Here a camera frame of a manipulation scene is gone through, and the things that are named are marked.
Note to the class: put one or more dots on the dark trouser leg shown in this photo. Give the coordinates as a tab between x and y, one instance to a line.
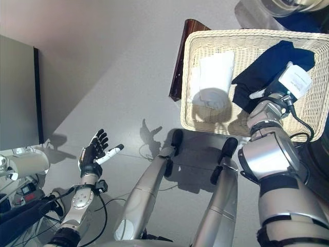
20	216

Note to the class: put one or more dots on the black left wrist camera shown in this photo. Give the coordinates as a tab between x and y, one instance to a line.
101	186

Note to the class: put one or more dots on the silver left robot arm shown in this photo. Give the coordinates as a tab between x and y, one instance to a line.
79	203

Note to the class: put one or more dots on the white garment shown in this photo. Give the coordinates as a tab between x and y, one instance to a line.
216	74

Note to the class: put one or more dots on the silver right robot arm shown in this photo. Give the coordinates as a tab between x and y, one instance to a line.
272	159

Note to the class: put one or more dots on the silver right robot leg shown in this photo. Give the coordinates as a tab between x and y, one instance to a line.
221	200

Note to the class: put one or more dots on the silver robot torso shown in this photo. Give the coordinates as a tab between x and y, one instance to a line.
123	243

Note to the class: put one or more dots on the dark brown wooden stool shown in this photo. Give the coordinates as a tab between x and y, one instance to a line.
177	77

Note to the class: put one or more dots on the white cylindrical device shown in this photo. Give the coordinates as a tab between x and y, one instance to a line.
28	163

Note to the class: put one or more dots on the round glass washer door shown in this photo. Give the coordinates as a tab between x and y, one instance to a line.
282	10

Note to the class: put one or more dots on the black white sneaker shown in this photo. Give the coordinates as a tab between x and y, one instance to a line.
57	205

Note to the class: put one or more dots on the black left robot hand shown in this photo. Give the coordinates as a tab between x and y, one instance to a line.
90	157

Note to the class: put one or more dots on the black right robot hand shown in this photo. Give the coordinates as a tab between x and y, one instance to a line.
295	79

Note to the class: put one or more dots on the black garment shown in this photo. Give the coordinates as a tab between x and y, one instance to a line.
257	74

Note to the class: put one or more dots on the silver left robot leg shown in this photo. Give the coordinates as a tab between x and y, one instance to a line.
144	190

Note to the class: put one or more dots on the grey cabinet dark edge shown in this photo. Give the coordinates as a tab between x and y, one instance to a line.
18	90

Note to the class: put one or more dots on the silver robot leg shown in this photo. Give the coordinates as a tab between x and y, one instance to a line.
221	200
144	190

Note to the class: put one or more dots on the white wicker basket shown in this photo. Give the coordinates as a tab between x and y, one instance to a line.
316	108

